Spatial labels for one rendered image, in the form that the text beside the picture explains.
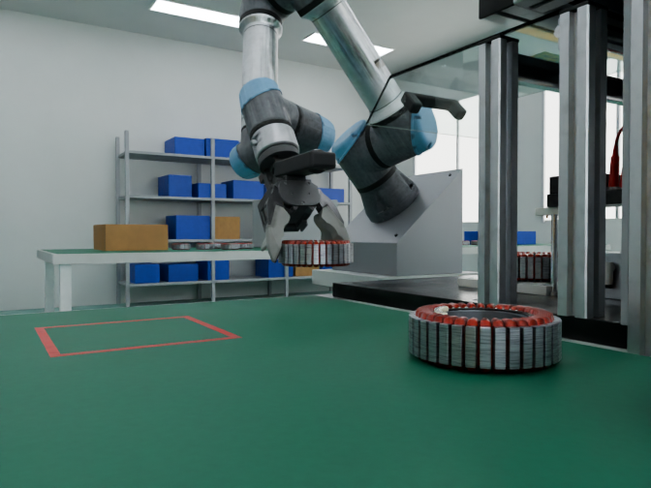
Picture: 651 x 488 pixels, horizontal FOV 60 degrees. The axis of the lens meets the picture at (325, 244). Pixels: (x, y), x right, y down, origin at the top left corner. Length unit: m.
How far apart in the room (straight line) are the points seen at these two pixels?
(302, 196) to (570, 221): 0.44
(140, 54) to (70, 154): 1.51
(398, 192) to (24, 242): 6.04
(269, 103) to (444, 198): 0.59
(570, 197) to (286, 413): 0.36
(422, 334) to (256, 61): 0.90
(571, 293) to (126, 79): 7.14
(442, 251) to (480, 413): 1.09
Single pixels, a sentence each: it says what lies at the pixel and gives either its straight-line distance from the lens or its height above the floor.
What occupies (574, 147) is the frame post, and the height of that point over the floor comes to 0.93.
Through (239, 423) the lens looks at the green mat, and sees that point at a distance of 0.30.
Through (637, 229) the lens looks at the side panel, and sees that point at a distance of 0.51.
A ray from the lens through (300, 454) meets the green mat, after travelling 0.26.
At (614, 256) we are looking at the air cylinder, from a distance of 0.73.
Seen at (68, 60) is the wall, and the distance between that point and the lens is 7.45.
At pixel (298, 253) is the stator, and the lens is 0.79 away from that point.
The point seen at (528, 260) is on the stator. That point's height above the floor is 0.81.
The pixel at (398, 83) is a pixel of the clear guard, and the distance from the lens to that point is 0.83.
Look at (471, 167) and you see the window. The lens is 7.56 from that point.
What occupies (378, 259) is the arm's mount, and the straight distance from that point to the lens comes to 1.36.
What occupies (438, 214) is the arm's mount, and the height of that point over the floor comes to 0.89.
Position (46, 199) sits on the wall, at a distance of 7.16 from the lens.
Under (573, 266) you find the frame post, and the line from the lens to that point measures 0.57.
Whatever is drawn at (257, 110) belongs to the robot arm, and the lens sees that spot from 0.97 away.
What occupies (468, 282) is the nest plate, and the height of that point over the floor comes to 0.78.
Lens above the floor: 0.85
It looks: 1 degrees down
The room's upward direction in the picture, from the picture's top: straight up
